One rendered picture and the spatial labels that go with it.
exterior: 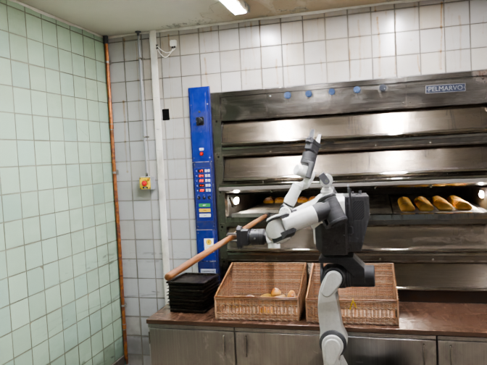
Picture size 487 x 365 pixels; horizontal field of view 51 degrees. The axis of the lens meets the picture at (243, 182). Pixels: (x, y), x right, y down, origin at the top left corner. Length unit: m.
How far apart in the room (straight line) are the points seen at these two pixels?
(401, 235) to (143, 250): 1.93
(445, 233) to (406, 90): 0.99
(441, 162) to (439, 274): 0.75
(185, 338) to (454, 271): 1.83
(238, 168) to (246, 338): 1.21
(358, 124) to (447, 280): 1.20
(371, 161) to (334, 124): 0.36
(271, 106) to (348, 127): 0.57
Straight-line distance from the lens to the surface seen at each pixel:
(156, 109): 3.90
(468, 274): 3.71
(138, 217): 4.02
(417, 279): 3.67
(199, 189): 3.76
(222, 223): 3.77
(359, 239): 2.64
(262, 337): 3.31
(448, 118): 3.60
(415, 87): 3.61
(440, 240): 3.63
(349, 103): 3.59
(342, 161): 3.58
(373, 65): 3.60
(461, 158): 3.60
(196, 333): 3.43
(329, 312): 2.79
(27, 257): 3.25
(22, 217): 3.21
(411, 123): 3.57
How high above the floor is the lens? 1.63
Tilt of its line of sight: 3 degrees down
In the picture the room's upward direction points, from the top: 3 degrees counter-clockwise
